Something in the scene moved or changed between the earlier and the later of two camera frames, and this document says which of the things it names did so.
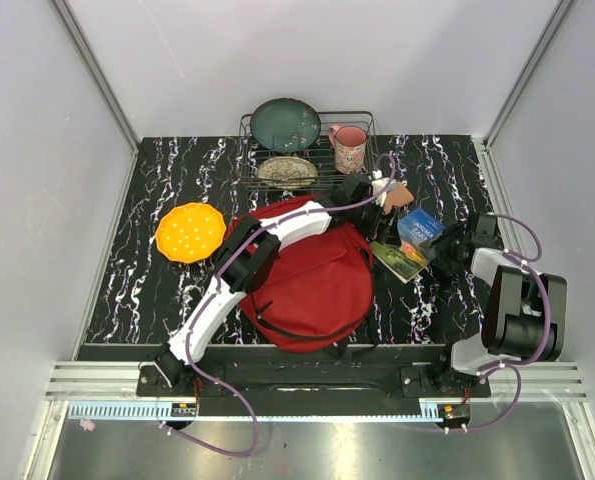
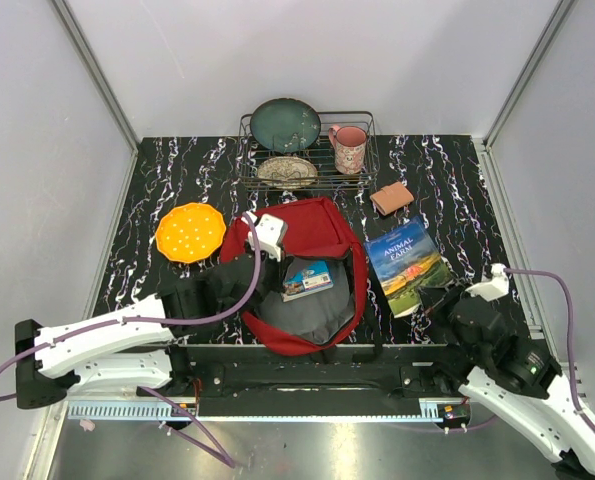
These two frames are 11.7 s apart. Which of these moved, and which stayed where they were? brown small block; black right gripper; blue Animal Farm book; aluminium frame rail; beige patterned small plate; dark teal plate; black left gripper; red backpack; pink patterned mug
Moved: black left gripper; blue Animal Farm book; black right gripper
Stayed: beige patterned small plate; pink patterned mug; red backpack; brown small block; aluminium frame rail; dark teal plate
